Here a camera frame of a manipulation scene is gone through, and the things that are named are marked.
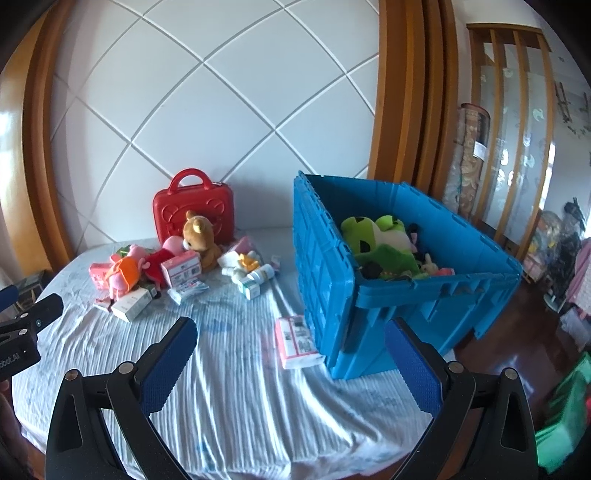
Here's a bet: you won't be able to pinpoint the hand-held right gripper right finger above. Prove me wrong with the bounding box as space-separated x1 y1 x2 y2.
384 316 541 480

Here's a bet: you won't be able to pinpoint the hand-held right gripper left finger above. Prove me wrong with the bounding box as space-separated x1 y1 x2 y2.
45 316 199 480

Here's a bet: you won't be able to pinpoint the pig plush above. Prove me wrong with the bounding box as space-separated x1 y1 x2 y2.
141 235 188 289
104 244 148 298

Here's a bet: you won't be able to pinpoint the pink flowered tissue pack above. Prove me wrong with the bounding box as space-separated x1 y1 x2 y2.
274 315 324 370

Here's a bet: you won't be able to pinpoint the blue plastic storage crate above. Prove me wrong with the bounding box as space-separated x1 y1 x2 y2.
294 171 524 380

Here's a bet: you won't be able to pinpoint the white carton box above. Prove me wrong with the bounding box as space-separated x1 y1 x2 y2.
111 288 153 322

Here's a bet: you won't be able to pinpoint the clear plastic packet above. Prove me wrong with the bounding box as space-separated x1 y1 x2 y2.
167 279 208 305

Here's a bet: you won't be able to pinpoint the pig plush in red dress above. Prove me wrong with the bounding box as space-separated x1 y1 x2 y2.
141 235 188 289

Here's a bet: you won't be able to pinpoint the dark green plush toy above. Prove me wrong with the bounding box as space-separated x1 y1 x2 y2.
358 242 423 280

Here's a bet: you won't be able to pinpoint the small white yellow plush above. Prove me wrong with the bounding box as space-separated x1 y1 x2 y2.
217 249 262 282

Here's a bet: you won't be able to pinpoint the brown teddy bear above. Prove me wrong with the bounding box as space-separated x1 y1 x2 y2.
181 210 223 273

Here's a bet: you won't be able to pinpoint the light green frog plush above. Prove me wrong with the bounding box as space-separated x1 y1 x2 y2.
341 215 411 254

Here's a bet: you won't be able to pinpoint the green plastic stool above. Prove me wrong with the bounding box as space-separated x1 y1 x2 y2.
536 353 591 476

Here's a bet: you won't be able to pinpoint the red hard-shell suitcase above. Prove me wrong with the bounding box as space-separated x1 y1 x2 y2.
153 169 235 245

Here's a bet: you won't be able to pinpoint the pink floral garment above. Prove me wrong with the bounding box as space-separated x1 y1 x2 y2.
566 237 591 319

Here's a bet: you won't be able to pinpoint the dark hanging clothes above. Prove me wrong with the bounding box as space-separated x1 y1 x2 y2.
551 198 583 296

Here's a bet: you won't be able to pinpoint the rolled patterned carpet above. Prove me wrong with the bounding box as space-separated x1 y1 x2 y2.
443 102 490 217

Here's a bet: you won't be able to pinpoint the wooden frosted glass partition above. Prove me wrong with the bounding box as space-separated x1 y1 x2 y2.
466 23 561 273

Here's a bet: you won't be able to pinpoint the wide wooden pillar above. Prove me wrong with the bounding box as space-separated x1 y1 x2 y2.
367 0 462 204

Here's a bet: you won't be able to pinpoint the curved wooden wall trim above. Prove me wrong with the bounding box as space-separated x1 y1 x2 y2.
21 0 88 264

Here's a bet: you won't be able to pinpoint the wall vine decoration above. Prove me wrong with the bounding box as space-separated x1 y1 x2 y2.
551 60 591 139

